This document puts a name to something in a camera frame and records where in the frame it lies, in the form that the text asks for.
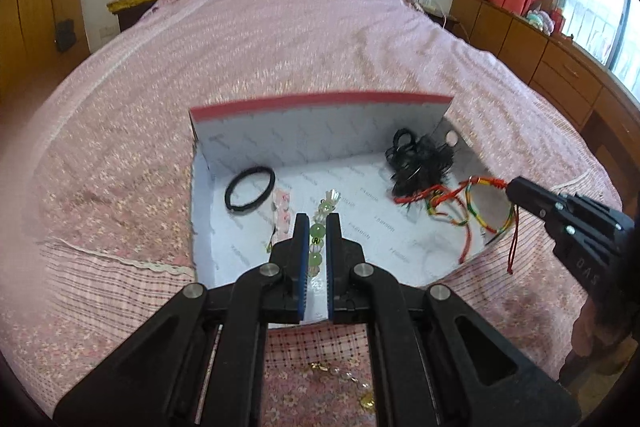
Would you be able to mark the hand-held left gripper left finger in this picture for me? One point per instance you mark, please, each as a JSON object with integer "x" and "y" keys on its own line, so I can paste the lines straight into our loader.
{"x": 301, "y": 267}

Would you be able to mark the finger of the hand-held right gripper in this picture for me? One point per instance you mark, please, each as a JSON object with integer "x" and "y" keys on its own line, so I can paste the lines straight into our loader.
{"x": 532, "y": 190}
{"x": 535, "y": 208}

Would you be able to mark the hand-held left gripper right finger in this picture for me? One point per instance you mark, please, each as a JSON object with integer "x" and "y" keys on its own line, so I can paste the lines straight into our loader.
{"x": 331, "y": 267}

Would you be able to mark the white flower hair clip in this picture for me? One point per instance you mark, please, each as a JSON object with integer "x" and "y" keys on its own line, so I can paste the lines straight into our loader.
{"x": 331, "y": 196}

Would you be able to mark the red cardboard box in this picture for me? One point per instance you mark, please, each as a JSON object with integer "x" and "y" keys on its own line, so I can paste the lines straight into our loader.
{"x": 360, "y": 142}

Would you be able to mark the low wooden cabinet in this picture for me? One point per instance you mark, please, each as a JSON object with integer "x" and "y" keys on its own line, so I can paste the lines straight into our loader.
{"x": 550, "y": 62}

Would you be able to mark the pastel stuffed toy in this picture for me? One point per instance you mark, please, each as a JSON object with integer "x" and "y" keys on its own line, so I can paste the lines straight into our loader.
{"x": 542, "y": 21}

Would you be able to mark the pink checked quilt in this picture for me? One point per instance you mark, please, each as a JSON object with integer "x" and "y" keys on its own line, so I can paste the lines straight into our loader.
{"x": 125, "y": 307}

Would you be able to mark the pink floral bedsheet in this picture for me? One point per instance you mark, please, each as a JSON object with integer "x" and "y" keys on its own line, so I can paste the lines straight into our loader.
{"x": 300, "y": 47}

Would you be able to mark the dark wooden nightstand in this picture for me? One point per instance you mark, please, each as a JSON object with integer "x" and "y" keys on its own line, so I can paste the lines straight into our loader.
{"x": 132, "y": 18}

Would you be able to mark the black hanging bag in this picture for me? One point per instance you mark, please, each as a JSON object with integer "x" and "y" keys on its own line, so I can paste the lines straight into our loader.
{"x": 65, "y": 36}

